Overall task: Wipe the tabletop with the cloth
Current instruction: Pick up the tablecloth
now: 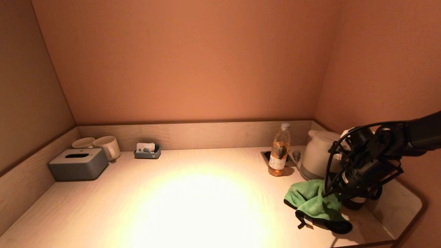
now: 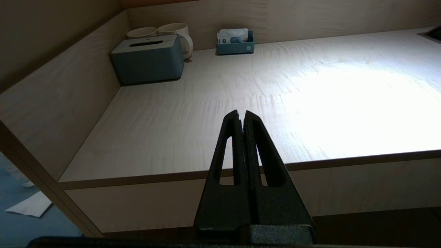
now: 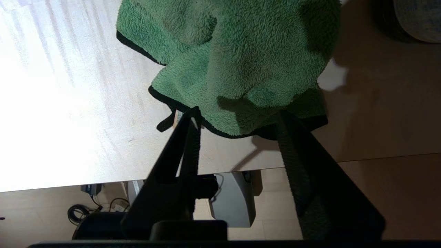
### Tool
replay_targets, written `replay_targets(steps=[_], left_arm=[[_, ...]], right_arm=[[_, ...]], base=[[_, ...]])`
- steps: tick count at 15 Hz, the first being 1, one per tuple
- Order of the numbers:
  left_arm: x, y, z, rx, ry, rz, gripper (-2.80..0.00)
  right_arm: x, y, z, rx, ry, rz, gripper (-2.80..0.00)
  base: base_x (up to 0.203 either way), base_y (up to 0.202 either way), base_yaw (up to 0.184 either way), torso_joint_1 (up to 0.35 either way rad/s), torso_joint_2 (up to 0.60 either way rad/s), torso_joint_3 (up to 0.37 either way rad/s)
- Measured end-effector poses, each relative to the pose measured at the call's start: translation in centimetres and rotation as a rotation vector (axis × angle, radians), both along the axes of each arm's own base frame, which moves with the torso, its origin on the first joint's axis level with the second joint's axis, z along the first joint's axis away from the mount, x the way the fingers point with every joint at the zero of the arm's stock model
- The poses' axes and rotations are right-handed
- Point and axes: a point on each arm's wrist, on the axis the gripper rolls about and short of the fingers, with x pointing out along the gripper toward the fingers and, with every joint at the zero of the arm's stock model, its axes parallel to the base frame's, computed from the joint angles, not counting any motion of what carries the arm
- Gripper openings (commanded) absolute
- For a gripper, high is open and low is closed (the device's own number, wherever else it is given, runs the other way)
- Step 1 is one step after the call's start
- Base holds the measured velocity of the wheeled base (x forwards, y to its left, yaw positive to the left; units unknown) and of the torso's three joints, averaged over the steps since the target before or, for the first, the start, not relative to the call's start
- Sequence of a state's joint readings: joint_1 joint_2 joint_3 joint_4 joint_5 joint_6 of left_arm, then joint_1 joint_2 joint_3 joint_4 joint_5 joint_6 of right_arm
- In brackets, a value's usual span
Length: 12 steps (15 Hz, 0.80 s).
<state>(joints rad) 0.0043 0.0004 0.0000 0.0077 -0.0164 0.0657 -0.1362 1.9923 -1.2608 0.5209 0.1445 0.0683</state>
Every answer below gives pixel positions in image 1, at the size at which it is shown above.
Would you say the white mug without visible handle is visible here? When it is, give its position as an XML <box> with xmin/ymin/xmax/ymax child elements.
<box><xmin>72</xmin><ymin>137</ymin><xmax>96</xmax><ymax>149</ymax></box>

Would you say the small blue-grey tray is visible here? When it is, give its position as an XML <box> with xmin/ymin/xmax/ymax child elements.
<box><xmin>134</xmin><ymin>144</ymin><xmax>162</xmax><ymax>159</ymax></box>

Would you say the green microfibre cloth black hem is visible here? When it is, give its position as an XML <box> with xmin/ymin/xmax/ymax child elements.
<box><xmin>284</xmin><ymin>179</ymin><xmax>353</xmax><ymax>235</ymax></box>

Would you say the rounded-corner wood upstand panel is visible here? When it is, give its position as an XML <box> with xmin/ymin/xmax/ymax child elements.
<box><xmin>308</xmin><ymin>120</ymin><xmax>426</xmax><ymax>241</ymax></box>

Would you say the grey tissue box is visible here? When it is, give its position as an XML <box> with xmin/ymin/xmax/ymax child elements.
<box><xmin>48</xmin><ymin>148</ymin><xmax>109</xmax><ymax>182</ymax></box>

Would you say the long black arm cable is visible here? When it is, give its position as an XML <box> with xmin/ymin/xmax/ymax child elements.
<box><xmin>324</xmin><ymin>121</ymin><xmax>410</xmax><ymax>197</ymax></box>

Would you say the clear bottle of dark tea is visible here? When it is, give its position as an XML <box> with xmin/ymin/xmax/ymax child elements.
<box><xmin>341</xmin><ymin>196</ymin><xmax>367</xmax><ymax>210</ymax></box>

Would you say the long wood grain upstand panel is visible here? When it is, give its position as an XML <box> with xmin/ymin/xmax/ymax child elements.
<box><xmin>78</xmin><ymin>120</ymin><xmax>312</xmax><ymax>152</ymax></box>

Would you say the white mug with handle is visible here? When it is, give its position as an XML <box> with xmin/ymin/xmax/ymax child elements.
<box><xmin>93</xmin><ymin>136</ymin><xmax>121</xmax><ymax>162</ymax></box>

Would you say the clear bottle of amber tea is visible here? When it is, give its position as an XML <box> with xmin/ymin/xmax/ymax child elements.
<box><xmin>268</xmin><ymin>123</ymin><xmax>291</xmax><ymax>177</ymax></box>

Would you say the recessed power socket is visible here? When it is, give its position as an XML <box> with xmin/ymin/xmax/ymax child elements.
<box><xmin>261</xmin><ymin>151</ymin><xmax>296</xmax><ymax>168</ymax></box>

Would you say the slanted wood grain upstand panel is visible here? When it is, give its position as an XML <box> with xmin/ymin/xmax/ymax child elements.
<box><xmin>0</xmin><ymin>127</ymin><xmax>81</xmax><ymax>237</ymax></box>

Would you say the grey kettle base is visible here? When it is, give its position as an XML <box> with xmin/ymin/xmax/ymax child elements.
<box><xmin>299</xmin><ymin>168</ymin><xmax>331</xmax><ymax>182</ymax></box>

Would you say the white electric kettle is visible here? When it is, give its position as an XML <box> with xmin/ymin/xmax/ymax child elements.
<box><xmin>300</xmin><ymin>130</ymin><xmax>348</xmax><ymax>180</ymax></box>

